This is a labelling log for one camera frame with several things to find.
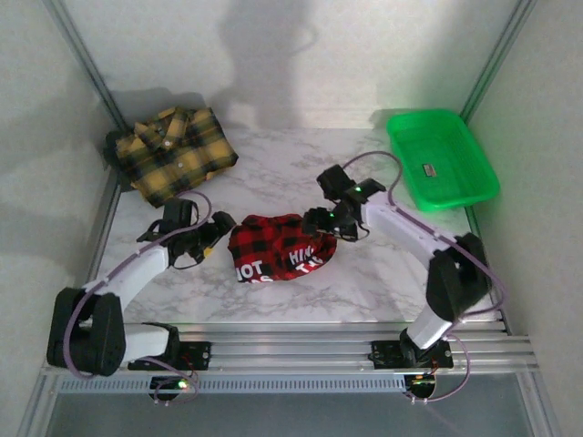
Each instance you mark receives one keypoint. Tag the red black plaid shirt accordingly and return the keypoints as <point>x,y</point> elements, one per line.
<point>273,246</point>

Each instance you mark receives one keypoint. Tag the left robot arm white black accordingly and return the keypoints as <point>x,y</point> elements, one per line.
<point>136,268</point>

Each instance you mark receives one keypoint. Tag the yellow black plaid shirt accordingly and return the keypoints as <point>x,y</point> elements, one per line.
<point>177,155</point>

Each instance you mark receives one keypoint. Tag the small label sticker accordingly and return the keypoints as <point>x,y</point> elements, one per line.
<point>428,170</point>

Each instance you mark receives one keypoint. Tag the green plastic basket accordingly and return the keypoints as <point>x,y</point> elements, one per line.
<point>473,182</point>

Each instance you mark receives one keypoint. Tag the black control board with LED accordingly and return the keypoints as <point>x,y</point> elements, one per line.
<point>170,386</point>
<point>421,386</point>

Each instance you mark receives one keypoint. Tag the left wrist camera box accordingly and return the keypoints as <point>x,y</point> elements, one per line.
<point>178,211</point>

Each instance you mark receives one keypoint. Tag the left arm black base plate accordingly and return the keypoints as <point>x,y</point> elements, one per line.
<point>196,355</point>

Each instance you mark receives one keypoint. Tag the aluminium frame rail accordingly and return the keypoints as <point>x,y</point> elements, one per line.
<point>291,350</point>

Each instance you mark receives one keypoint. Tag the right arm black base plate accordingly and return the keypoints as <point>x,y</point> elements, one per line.
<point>387,355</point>

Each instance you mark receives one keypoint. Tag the aluminium frame post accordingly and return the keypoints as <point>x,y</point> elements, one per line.
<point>496,50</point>
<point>86,64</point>

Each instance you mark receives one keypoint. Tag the aluminium frame leg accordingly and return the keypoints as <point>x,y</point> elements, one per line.
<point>539,405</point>
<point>38,405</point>

